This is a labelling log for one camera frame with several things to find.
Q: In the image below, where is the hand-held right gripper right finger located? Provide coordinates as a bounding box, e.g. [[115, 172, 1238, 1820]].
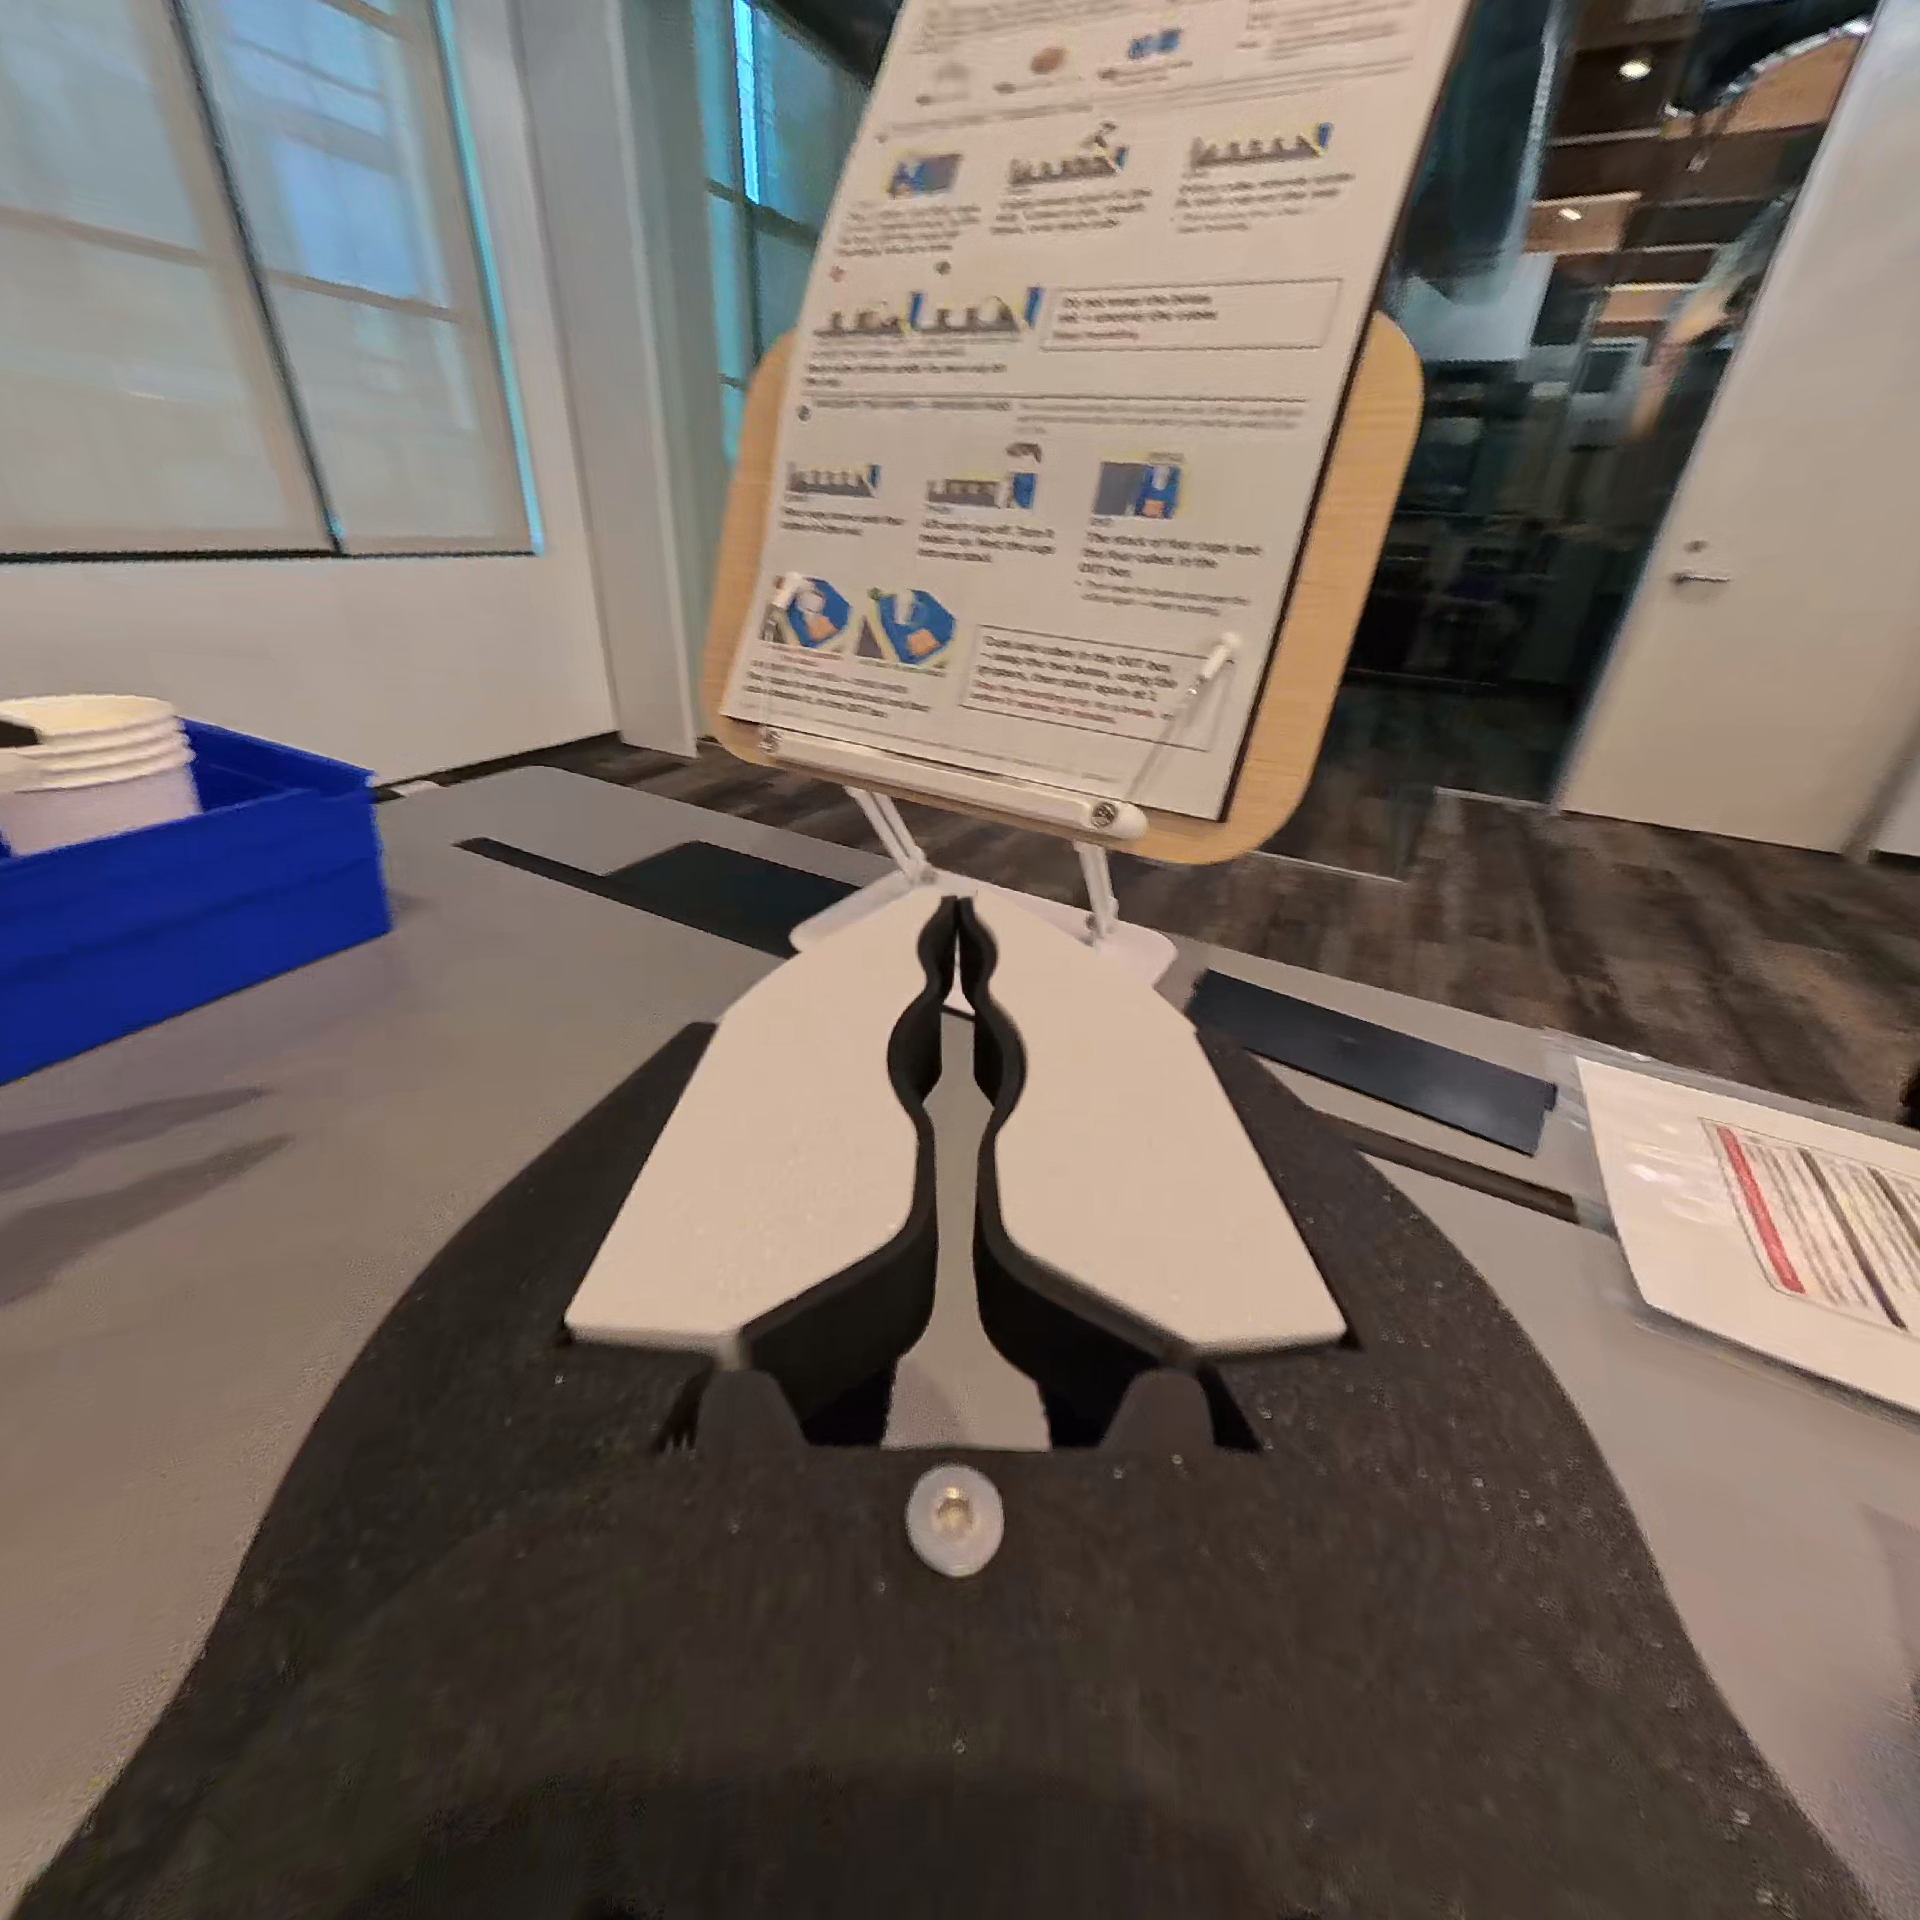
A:
[[957, 894, 1351, 1368]]

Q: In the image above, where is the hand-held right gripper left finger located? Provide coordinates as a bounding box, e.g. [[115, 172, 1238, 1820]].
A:
[[563, 894, 962, 1372]]

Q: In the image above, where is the blue plastic bin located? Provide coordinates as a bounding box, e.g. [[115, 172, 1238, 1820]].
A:
[[0, 720, 397, 1087]]

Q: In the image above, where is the black flat strip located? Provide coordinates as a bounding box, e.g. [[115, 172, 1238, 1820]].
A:
[[1192, 973, 1560, 1159]]

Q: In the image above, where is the paper sheet in plastic sleeve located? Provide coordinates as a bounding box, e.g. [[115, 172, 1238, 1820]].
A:
[[1545, 1026, 1920, 1420]]

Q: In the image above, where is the printed instruction sheet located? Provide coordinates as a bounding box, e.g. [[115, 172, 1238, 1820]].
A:
[[721, 0, 1480, 824]]

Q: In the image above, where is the white door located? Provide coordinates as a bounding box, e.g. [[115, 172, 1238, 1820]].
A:
[[1553, 0, 1920, 864]]

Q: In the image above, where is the narrow glass window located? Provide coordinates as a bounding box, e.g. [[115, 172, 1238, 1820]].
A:
[[696, 0, 872, 430]]

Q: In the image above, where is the window with white blinds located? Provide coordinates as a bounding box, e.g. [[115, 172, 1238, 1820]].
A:
[[0, 0, 543, 561]]

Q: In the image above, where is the wooden shelving behind glass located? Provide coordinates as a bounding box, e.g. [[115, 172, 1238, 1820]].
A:
[[1522, 0, 1871, 333]]

